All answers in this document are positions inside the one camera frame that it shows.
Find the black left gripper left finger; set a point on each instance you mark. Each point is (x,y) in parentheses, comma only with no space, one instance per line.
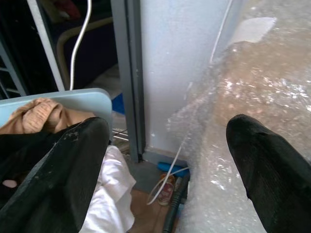
(56,174)

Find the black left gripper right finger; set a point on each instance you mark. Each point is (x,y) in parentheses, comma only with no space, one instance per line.
(269,170)

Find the black garment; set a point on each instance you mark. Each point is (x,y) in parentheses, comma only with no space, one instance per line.
(22,150)

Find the white cloth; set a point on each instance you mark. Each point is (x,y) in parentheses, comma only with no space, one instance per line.
(111,191)

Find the tan knitted garment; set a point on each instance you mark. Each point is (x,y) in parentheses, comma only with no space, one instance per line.
(39,116)

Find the bubble wrap covered object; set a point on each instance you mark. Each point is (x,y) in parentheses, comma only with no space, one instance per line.
(243,102)

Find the light blue plastic laundry basket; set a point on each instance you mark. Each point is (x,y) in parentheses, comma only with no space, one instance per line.
(80,99)

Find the blue plastic object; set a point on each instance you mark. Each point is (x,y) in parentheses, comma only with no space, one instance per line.
(172,169)

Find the white metal bar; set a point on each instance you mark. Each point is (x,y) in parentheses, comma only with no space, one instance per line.
(45,43)

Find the grey metal door frame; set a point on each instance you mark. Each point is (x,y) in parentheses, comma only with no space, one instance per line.
(131,80)

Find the curved wooden chair frame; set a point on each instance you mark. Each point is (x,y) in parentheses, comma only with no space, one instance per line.
(73,41)

